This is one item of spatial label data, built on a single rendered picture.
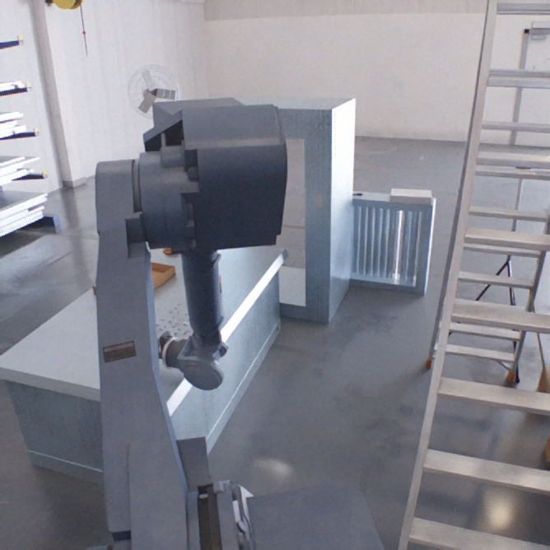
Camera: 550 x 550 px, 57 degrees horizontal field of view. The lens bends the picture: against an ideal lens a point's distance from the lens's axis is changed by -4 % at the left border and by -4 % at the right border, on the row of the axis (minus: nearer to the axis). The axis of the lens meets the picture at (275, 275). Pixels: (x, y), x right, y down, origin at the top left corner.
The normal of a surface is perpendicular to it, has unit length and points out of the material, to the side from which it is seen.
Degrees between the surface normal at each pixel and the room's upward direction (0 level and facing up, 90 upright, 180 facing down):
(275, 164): 87
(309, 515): 0
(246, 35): 90
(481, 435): 0
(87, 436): 90
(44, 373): 0
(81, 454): 90
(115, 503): 46
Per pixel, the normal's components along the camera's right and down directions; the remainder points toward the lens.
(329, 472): -0.03, -0.91
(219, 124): 0.08, -0.47
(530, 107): -0.36, 0.40
